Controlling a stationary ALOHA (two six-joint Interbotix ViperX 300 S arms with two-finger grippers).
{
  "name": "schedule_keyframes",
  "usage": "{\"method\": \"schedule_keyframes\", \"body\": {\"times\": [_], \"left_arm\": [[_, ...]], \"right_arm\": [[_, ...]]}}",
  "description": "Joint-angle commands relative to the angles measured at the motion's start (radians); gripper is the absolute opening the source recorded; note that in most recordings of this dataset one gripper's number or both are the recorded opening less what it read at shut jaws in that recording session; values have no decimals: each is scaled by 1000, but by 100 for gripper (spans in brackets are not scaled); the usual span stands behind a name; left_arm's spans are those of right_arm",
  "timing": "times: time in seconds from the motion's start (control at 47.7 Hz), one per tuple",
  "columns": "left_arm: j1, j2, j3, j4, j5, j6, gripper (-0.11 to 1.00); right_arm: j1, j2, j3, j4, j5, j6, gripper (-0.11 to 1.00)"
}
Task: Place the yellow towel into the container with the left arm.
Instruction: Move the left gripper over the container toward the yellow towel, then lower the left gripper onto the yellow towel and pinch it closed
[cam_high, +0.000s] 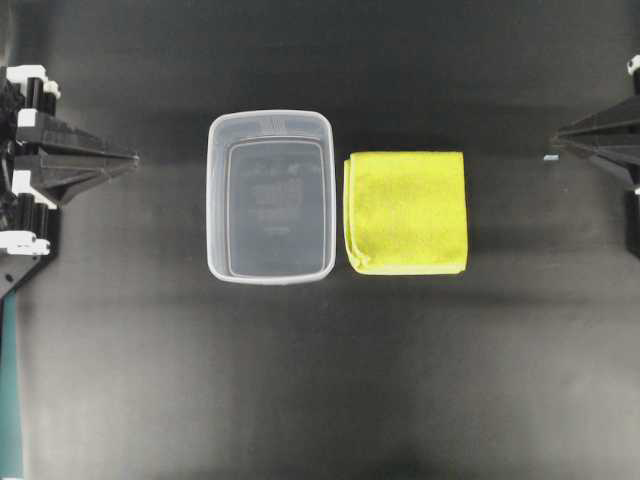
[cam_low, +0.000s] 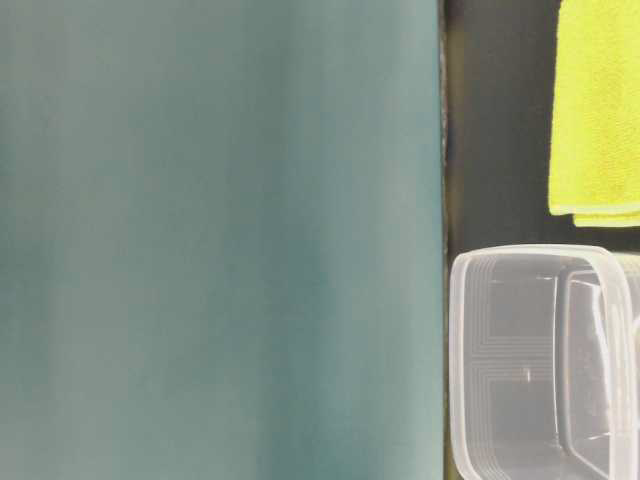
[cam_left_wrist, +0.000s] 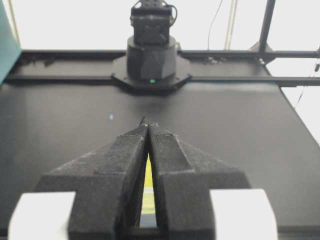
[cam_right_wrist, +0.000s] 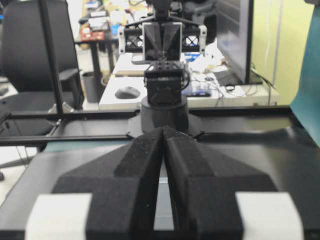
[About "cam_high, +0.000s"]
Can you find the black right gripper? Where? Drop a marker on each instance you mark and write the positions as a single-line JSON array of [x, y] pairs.
[[618, 156]]

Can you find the yellow folded towel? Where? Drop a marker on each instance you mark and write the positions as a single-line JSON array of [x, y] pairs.
[[405, 213]]

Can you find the clear plastic container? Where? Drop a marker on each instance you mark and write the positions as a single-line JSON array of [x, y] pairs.
[[271, 197]]

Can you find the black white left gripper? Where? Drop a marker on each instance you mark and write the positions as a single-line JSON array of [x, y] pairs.
[[31, 192]]

